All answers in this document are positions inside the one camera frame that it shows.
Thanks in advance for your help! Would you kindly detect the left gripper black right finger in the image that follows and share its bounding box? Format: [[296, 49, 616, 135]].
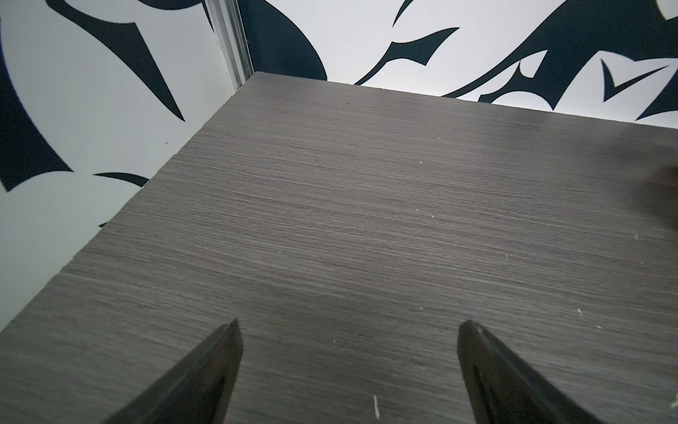
[[457, 320, 601, 424]]

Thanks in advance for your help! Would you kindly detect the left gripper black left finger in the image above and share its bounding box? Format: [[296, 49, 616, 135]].
[[106, 320, 244, 423]]

